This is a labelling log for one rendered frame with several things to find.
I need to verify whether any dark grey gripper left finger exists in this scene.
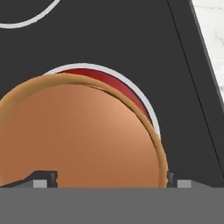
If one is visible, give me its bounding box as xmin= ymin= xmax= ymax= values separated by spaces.
xmin=0 ymin=170 xmax=59 ymax=189

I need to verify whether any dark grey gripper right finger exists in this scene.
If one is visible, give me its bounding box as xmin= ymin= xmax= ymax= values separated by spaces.
xmin=166 ymin=171 xmax=214 ymax=189

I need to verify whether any red saucepan with hot chocolate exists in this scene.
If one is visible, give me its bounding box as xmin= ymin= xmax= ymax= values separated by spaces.
xmin=0 ymin=68 xmax=170 ymax=189

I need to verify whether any black hob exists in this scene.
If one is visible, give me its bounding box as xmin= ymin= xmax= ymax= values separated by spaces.
xmin=0 ymin=0 xmax=224 ymax=189

